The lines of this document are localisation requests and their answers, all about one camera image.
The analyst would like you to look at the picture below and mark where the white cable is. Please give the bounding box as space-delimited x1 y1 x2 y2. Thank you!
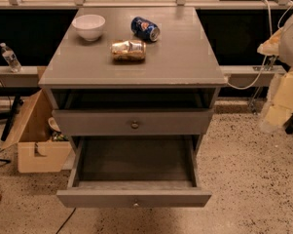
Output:
226 0 293 91

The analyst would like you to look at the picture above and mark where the grey top drawer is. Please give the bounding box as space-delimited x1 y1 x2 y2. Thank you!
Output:
53 109 213 136

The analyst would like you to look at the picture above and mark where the clear plastic water bottle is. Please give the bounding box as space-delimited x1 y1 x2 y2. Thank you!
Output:
0 43 21 73

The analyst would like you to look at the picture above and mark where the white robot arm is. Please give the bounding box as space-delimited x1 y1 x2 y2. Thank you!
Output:
257 15 293 133

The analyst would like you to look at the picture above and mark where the black pole stand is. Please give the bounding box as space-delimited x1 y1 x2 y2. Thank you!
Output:
1 95 20 141

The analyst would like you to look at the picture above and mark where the grey drawer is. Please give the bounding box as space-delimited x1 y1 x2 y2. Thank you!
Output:
53 109 213 136
57 136 211 208

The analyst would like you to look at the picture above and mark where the open cardboard box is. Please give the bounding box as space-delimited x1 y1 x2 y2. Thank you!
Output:
2 90 72 173

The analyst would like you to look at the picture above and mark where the black floor cable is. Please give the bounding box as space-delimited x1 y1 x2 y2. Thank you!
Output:
55 208 77 234

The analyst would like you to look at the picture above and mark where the blue soda can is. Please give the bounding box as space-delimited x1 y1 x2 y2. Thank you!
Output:
130 17 161 42

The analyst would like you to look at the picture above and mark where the grey drawer cabinet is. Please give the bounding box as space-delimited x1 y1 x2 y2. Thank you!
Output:
38 6 228 148

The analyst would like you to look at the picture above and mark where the grey metal rail shelf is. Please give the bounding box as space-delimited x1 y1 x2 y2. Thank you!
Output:
0 65 286 88

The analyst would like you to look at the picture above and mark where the white ceramic bowl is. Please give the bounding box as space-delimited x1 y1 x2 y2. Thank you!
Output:
71 15 105 41

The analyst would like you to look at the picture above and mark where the crushed gold snack can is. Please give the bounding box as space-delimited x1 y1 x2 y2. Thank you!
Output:
110 40 146 61

